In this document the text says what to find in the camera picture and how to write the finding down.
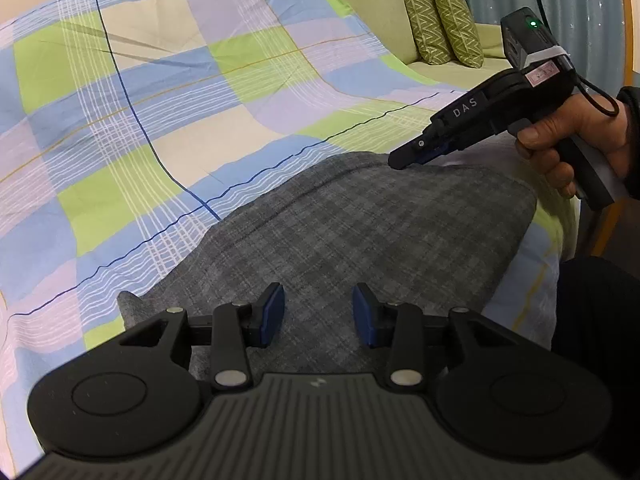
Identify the grey checked garment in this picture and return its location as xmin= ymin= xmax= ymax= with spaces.
xmin=117 ymin=153 xmax=537 ymax=376

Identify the person's right hand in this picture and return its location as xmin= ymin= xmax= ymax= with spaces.
xmin=515 ymin=94 xmax=632 ymax=198

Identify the green patterned cushion right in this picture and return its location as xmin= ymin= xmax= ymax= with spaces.
xmin=435 ymin=0 xmax=484 ymax=68

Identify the green patterned cushion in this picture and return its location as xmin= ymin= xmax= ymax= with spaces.
xmin=404 ymin=0 xmax=454 ymax=65
xmin=435 ymin=0 xmax=484 ymax=68

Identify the green patterned cushion left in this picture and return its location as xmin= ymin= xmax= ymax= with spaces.
xmin=404 ymin=0 xmax=454 ymax=65

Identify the plaid blue green bedsheet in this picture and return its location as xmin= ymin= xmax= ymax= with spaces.
xmin=0 ymin=0 xmax=582 ymax=476

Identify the black camera box green light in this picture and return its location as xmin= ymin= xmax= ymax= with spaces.
xmin=500 ymin=6 xmax=570 ymax=70

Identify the black cable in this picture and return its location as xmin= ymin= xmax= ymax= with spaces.
xmin=529 ymin=0 xmax=622 ymax=118

